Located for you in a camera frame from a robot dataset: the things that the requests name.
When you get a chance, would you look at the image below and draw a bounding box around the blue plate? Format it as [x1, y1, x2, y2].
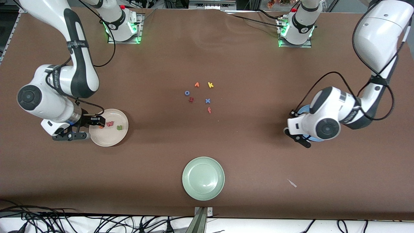
[297, 105, 325, 143]

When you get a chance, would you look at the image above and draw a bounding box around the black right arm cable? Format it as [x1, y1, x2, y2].
[45, 0, 116, 117]

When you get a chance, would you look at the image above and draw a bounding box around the black cable on tabletop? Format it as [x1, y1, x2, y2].
[225, 11, 285, 28]

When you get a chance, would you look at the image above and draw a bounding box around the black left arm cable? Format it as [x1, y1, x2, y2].
[292, 0, 396, 121]

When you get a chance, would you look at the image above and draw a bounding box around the grey metal box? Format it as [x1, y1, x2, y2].
[189, 0, 236, 10]

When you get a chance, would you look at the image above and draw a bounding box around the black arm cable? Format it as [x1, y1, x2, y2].
[45, 0, 116, 117]
[292, 0, 396, 121]

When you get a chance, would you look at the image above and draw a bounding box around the green plate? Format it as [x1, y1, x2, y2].
[182, 157, 225, 201]

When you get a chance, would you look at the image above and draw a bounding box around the metal camera stand bracket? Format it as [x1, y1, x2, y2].
[193, 206, 213, 233]

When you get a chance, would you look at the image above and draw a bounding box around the beige brown plate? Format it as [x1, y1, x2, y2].
[89, 109, 129, 147]

